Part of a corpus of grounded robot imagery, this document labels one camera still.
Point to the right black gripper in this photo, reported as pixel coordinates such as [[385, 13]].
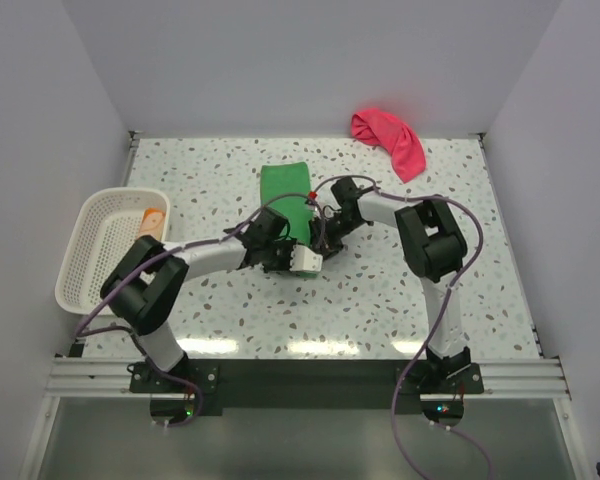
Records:
[[319, 235]]

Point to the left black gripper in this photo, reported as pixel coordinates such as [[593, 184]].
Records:
[[286, 265]]

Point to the green towel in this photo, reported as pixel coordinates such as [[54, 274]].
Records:
[[289, 178]]

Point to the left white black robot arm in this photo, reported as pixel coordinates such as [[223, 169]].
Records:
[[144, 286]]

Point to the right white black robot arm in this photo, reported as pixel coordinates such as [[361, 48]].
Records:
[[434, 249]]

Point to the rolled orange white towel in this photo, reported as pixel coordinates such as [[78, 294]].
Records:
[[152, 224]]

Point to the pink towel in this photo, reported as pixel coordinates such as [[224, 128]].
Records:
[[377, 128]]

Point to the white plastic basket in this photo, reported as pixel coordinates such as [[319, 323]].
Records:
[[106, 227]]

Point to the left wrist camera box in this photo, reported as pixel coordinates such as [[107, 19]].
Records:
[[305, 260]]

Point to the aluminium frame rail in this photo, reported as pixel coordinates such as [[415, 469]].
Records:
[[502, 379]]

